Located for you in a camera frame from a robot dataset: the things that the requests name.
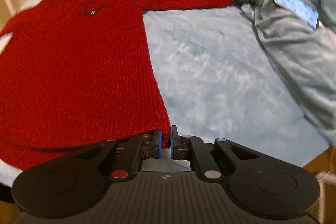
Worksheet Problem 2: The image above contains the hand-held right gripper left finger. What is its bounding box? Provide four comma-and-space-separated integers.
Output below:
70, 130, 164, 182

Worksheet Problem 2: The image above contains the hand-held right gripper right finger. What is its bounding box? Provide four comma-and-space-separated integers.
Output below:
170, 125, 267, 183

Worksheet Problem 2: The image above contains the red knit sweater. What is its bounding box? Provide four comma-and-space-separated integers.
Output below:
0, 0, 240, 171

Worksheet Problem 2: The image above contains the smartphone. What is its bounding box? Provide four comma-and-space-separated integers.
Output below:
273, 0, 321, 30

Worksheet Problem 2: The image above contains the light blue bed sheet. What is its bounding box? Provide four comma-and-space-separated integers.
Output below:
0, 0, 330, 188

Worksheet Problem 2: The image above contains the grey fleece blanket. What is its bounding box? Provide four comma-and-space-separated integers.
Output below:
172, 0, 336, 147

